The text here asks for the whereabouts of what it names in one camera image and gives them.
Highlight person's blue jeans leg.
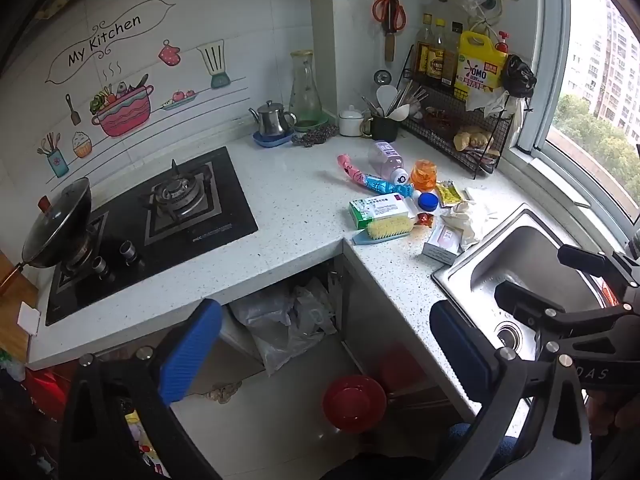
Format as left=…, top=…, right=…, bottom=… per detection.
left=447, top=424, right=516, bottom=480

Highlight black wok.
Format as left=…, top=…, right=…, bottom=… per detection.
left=0, top=177, right=93, bottom=296

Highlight white paper card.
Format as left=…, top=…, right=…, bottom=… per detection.
left=16, top=302, right=41, bottom=333

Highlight orange plastic jar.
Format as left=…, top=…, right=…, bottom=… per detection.
left=411, top=159, right=439, bottom=192

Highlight blue plastic tray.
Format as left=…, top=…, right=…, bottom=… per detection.
left=252, top=129, right=295, bottom=148

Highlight green and white box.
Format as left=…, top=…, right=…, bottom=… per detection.
left=348, top=193, right=418, bottom=228

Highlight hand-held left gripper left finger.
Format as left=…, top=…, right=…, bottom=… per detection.
left=59, top=298, right=224, bottom=480

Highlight glass carafe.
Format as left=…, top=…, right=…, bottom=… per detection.
left=288, top=50, right=323, bottom=123

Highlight dark utensil cup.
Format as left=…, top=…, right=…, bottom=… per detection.
left=361, top=115, right=400, bottom=143

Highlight kitchen wall sticker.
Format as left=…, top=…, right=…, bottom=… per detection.
left=37, top=2, right=251, bottom=183

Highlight clear plastic bottle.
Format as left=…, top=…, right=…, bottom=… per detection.
left=367, top=140, right=410, bottom=184

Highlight red plastic bag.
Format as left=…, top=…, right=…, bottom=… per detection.
left=22, top=367, right=68, bottom=418

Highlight bundle of metal chopsticks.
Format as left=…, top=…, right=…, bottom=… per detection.
left=395, top=82, right=431, bottom=111

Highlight yellow sachet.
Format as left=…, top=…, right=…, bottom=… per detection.
left=434, top=180, right=467, bottom=207

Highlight window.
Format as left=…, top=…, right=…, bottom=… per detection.
left=520, top=0, right=640, bottom=226

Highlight large white plastic bag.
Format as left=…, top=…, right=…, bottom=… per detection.
left=230, top=282, right=301, bottom=377

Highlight white and pink box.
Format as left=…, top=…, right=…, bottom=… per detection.
left=421, top=224, right=463, bottom=266

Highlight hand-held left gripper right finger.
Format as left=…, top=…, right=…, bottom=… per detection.
left=429, top=301, right=598, bottom=480

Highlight pink and blue wrapper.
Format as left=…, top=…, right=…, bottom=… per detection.
left=336, top=154, right=416, bottom=198

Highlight white lidded jar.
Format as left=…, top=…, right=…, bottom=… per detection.
left=338, top=105, right=364, bottom=137

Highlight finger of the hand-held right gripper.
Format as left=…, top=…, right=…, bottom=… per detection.
left=494, top=280, right=640, bottom=356
left=557, top=244, right=640, bottom=286

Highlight black wire rack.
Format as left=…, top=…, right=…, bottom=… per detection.
left=398, top=44, right=516, bottom=180

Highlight stainless steel sink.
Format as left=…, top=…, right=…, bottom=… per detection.
left=432, top=203, right=631, bottom=361

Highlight small white plastic bag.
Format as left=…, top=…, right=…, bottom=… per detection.
left=292, top=277, right=341, bottom=336

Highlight red bin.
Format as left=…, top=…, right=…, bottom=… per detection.
left=322, top=375, right=388, bottom=435

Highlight ginger root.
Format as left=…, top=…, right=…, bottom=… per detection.
left=453, top=130, right=493, bottom=152

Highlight frosted glass cabinet door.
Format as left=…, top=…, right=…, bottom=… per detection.
left=342, top=255, right=473, bottom=421

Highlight green coaster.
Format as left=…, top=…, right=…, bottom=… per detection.
left=292, top=114, right=330, bottom=131

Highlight black glass gas stove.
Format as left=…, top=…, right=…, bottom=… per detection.
left=45, top=146, right=259, bottom=327

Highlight black plastic bag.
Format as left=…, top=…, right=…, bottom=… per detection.
left=500, top=54, right=537, bottom=98

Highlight yellow bristle scrub brush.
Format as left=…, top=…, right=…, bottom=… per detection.
left=351, top=215, right=416, bottom=246

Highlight white hanging cloth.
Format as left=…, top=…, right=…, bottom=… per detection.
left=467, top=92, right=526, bottom=131

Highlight orange handled scissors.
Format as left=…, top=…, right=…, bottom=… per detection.
left=371, top=0, right=408, bottom=33

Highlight yellow detergent bottle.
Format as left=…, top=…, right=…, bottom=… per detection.
left=454, top=30, right=510, bottom=101

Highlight steel teapot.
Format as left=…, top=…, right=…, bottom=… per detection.
left=248, top=100, right=297, bottom=138

